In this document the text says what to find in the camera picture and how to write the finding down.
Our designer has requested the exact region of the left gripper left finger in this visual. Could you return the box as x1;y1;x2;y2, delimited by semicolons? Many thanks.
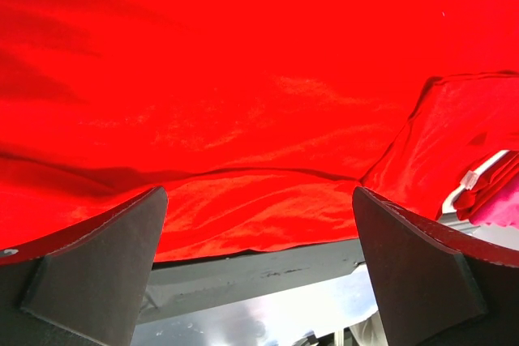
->
1;187;168;345

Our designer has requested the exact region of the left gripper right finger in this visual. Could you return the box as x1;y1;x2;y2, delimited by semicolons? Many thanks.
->
353;187;518;345

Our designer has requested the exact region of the red t shirt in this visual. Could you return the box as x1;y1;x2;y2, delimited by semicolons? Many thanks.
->
1;0;518;262
453;152;518;220

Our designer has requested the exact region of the folded red t shirt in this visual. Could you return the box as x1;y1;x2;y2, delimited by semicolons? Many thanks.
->
453;152;518;220

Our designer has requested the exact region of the folded pink t shirt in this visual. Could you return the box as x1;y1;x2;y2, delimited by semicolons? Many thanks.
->
474;188;518;229

